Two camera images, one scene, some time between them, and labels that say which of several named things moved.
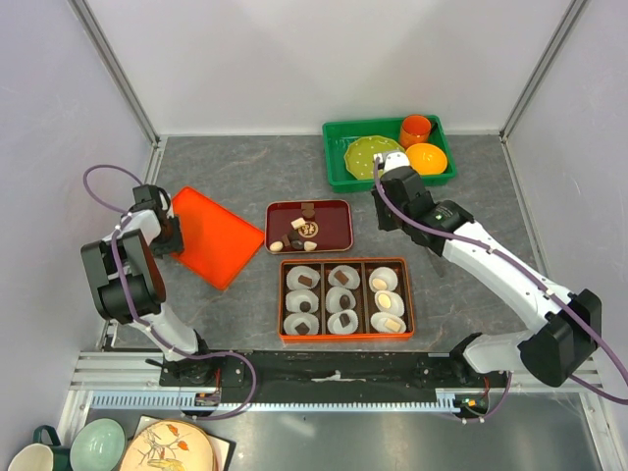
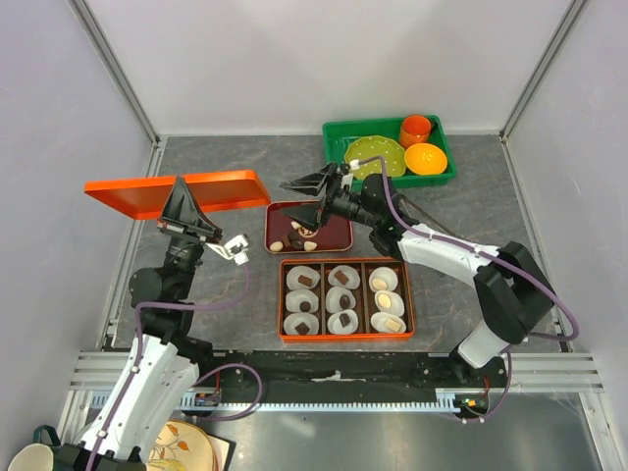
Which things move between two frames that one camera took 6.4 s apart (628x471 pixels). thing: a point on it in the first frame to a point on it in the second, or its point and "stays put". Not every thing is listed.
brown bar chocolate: [305, 280] stays put
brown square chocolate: [341, 278] stays put
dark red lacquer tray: [300, 226] stays put
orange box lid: [217, 243] to [146, 198]
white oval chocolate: [379, 284] stays put
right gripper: [383, 222] to [313, 183]
